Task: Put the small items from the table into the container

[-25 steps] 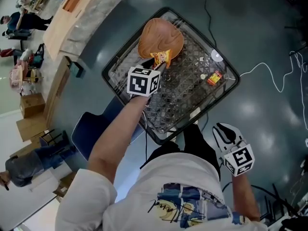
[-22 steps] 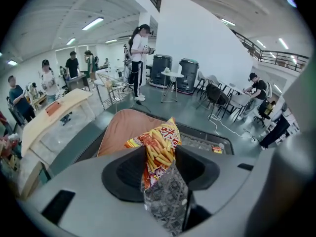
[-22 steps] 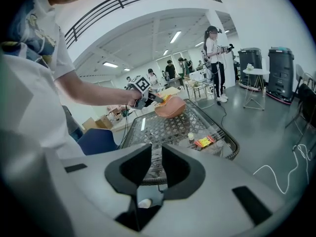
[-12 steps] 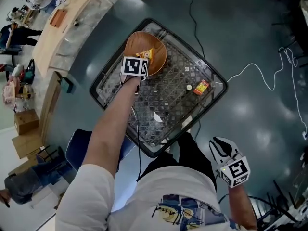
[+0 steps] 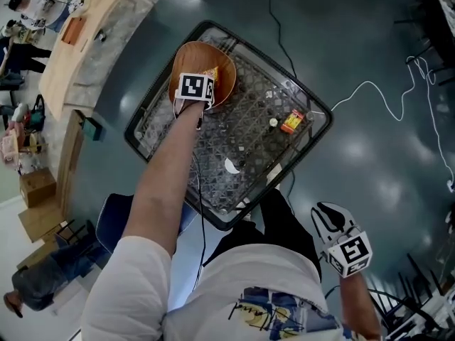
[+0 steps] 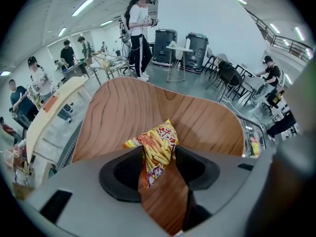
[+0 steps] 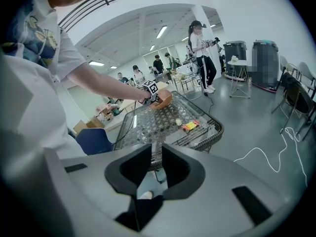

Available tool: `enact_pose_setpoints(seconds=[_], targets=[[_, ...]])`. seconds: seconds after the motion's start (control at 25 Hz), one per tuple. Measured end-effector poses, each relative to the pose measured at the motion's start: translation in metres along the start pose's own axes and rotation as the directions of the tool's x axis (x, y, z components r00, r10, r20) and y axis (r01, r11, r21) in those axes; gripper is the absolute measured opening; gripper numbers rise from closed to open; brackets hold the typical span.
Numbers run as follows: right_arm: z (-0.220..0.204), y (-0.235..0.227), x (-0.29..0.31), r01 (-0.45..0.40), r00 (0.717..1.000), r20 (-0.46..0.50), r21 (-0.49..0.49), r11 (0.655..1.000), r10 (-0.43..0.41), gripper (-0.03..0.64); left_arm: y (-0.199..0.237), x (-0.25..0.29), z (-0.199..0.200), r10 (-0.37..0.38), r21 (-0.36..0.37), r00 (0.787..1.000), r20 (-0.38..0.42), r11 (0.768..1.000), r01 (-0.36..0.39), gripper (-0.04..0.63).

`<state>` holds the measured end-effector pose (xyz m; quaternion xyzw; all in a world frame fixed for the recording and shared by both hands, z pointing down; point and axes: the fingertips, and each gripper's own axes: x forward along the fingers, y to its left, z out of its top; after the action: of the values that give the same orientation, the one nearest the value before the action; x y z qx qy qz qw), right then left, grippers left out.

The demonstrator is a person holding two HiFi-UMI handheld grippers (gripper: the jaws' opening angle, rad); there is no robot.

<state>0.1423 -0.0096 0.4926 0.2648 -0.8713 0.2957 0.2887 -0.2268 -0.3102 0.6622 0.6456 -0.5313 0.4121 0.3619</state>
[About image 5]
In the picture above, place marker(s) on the red yellow snack packet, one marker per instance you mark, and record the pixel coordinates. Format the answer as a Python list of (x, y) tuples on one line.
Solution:
[(292, 121)]

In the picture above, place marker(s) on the closed cardboard box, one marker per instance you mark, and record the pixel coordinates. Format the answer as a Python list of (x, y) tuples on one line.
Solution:
[(37, 188)]

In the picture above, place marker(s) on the teal and black bag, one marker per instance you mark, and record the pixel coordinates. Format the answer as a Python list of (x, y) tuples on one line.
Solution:
[(37, 117)]

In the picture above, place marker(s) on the orange wooden tray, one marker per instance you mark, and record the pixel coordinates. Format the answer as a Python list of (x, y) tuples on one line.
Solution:
[(73, 30)]

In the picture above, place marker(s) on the white soft bundle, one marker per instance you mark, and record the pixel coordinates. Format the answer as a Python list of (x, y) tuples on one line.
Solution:
[(20, 112)]

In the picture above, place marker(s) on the white power strip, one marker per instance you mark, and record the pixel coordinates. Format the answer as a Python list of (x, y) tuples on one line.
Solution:
[(450, 186)]

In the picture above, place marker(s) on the yellow stool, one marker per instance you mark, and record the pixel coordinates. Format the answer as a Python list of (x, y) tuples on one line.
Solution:
[(32, 142)]

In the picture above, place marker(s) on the wooden partition panel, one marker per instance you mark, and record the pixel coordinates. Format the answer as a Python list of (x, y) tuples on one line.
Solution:
[(71, 162)]

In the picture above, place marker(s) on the grey stone curved bench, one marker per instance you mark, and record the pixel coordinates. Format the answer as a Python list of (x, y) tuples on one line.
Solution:
[(106, 59)]

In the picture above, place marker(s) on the person's white printed shirt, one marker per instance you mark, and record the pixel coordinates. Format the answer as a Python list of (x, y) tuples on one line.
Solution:
[(249, 272)]

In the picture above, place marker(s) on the pink basket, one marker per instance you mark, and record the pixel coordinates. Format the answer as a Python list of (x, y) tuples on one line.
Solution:
[(9, 147)]

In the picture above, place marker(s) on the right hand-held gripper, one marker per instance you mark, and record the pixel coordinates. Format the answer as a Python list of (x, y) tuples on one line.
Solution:
[(350, 252)]

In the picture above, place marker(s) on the blue chair with black legs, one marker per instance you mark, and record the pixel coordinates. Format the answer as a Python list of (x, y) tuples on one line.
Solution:
[(64, 230)]

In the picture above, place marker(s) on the black sneaker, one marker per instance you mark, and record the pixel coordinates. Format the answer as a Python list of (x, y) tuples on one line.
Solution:
[(101, 36)]

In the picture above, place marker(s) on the person's left forearm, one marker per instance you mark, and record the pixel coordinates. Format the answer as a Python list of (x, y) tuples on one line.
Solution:
[(167, 176)]

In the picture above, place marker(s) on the person's black shorts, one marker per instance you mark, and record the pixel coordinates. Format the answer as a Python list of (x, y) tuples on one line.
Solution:
[(284, 222)]

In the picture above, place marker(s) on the wooden bowl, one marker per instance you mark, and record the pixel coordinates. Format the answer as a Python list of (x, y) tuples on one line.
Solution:
[(199, 57)]

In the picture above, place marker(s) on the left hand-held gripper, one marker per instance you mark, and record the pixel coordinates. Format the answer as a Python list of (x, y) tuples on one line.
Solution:
[(193, 85)]

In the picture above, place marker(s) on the light wooden curved counter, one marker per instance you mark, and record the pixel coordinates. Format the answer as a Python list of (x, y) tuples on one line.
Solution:
[(71, 62)]

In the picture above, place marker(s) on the small white round object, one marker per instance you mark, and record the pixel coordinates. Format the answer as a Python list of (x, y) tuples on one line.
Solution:
[(273, 122)]

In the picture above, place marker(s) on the person's right forearm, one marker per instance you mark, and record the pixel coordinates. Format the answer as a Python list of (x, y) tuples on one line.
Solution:
[(357, 304)]

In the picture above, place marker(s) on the dark green box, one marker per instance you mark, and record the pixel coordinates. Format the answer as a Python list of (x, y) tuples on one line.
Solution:
[(93, 130)]

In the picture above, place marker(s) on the dark blue chair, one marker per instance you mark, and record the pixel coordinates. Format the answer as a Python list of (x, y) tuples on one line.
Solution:
[(113, 219)]

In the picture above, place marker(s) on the orange yellow snack packet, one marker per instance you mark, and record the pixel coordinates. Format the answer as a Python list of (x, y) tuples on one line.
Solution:
[(212, 72)]

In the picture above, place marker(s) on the glass top wicker table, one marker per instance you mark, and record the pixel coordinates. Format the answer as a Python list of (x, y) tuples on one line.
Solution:
[(249, 147)]

